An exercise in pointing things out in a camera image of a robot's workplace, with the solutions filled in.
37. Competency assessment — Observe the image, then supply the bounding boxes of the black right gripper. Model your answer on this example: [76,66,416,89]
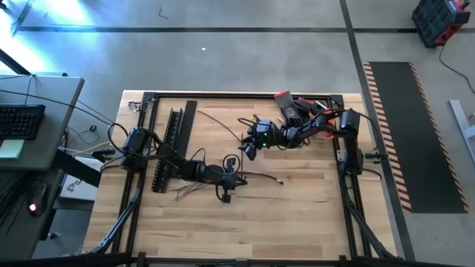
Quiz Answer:
[238,118,284,162]

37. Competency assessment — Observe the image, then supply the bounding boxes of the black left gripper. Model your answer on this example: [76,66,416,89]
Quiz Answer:
[211,166,249,204]

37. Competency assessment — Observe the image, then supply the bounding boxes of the multicoloured wire bundle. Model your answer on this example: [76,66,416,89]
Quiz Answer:
[171,169,286,203]

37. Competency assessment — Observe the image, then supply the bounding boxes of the black duct cover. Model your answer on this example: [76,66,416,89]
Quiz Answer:
[177,99,198,159]

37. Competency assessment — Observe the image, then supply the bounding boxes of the black slotted cable duct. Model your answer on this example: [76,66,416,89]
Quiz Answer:
[151,107,185,194]

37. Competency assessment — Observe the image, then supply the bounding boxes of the grey red work glove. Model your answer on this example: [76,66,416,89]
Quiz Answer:
[273,89,311,129]

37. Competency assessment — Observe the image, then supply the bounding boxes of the black red work glove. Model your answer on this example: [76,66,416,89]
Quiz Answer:
[296,96,316,112]

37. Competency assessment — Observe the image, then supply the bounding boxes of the white cardboard box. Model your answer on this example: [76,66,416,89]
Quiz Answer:
[59,155,105,202]

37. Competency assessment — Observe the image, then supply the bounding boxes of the black striped floor mat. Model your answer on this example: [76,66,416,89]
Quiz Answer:
[362,61,471,215]

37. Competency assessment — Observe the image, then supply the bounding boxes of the light grey desk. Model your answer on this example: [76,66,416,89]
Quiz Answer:
[0,73,85,171]

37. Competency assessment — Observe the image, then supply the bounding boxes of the black computer mouse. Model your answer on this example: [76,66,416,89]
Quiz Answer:
[25,181,49,218]

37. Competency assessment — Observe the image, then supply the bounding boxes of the grey metal beam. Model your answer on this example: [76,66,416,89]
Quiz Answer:
[448,99,475,166]

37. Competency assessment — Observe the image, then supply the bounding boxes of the black keyboard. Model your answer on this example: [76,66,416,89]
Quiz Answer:
[0,103,48,141]

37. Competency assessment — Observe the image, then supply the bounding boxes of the black red tool case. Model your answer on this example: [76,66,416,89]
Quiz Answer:
[410,0,472,48]

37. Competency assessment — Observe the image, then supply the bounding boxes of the dark grey side desk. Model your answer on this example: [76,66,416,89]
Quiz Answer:
[0,168,67,260]

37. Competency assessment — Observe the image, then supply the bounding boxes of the green sticky note pad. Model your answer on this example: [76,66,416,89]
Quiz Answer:
[0,139,26,159]

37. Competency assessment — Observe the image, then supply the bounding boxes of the black aluminium table frame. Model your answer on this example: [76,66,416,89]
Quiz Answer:
[79,90,402,267]

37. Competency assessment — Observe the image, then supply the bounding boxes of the black floor cable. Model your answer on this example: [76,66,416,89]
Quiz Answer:
[439,44,475,96]

